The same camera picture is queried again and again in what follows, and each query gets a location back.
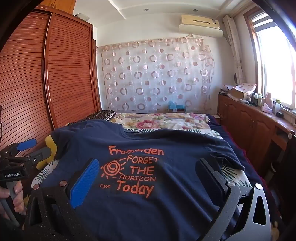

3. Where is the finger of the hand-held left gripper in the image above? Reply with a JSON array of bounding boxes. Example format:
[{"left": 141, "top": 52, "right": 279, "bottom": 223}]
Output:
[
  {"left": 10, "top": 138, "right": 37, "bottom": 154},
  {"left": 23, "top": 146, "right": 52, "bottom": 166}
]

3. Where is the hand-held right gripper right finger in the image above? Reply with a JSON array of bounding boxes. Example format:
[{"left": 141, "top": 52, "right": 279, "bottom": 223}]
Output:
[{"left": 195, "top": 158, "right": 271, "bottom": 241}]

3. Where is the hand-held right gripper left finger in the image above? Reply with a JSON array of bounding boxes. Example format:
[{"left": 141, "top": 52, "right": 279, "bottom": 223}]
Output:
[{"left": 23, "top": 158, "right": 100, "bottom": 241}]

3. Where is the navy printed t-shirt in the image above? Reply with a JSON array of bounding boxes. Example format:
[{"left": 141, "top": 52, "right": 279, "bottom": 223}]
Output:
[{"left": 38, "top": 120, "right": 245, "bottom": 241}]

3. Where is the person's left hand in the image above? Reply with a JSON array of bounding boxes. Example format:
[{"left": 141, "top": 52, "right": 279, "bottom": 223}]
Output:
[{"left": 0, "top": 180, "right": 25, "bottom": 220}]

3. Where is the yellow plush toy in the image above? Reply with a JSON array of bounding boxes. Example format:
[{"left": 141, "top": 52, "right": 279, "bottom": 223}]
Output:
[{"left": 36, "top": 135, "right": 58, "bottom": 171}]

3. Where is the palm leaf printed blanket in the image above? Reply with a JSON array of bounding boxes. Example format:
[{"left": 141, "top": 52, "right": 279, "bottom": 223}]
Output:
[{"left": 31, "top": 128, "right": 252, "bottom": 189}]

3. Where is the dark navy blanket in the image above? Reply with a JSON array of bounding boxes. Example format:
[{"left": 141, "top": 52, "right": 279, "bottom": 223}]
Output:
[{"left": 206, "top": 113, "right": 278, "bottom": 241}]

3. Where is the wooden cabinet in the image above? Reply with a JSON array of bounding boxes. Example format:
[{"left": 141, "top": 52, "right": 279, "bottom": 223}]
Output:
[{"left": 217, "top": 93, "right": 296, "bottom": 176}]

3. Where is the floral bedsheet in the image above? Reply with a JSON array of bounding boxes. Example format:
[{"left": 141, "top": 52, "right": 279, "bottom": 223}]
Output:
[{"left": 109, "top": 113, "right": 208, "bottom": 133}]

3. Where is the wooden louvered wardrobe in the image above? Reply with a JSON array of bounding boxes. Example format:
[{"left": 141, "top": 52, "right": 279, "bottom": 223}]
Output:
[{"left": 0, "top": 6, "right": 102, "bottom": 163}]

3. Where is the blue toy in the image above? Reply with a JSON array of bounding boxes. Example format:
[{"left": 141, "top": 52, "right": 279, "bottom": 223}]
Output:
[{"left": 168, "top": 101, "right": 186, "bottom": 113}]

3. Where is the dark chair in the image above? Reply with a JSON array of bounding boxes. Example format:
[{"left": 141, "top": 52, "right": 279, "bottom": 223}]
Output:
[{"left": 273, "top": 130, "right": 296, "bottom": 209}]

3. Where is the cardboard box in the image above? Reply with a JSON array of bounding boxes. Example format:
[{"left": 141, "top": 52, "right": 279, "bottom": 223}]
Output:
[{"left": 228, "top": 88, "right": 248, "bottom": 100}]

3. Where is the pink tissue pack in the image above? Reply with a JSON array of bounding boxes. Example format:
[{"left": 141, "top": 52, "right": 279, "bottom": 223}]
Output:
[{"left": 261, "top": 93, "right": 273, "bottom": 113}]

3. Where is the pink dotted cloth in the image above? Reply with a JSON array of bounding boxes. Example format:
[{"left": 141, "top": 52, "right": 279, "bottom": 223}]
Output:
[{"left": 233, "top": 83, "right": 258, "bottom": 95}]

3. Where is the circle patterned sheer curtain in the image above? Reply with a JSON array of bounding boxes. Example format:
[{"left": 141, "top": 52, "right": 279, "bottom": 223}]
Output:
[{"left": 97, "top": 35, "right": 215, "bottom": 114}]

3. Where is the bundled window curtain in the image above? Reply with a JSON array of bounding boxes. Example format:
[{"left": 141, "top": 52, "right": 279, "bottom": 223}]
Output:
[{"left": 223, "top": 15, "right": 245, "bottom": 85}]

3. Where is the window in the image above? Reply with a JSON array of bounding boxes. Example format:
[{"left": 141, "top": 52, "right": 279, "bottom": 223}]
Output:
[{"left": 245, "top": 7, "right": 296, "bottom": 109}]

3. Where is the white air conditioner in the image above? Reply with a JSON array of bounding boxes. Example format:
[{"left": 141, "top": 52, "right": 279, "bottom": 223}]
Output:
[{"left": 179, "top": 14, "right": 224, "bottom": 37}]

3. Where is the black ring patterned folded cloth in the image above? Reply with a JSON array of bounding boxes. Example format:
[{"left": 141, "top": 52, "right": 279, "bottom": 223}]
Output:
[{"left": 67, "top": 110, "right": 116, "bottom": 127}]

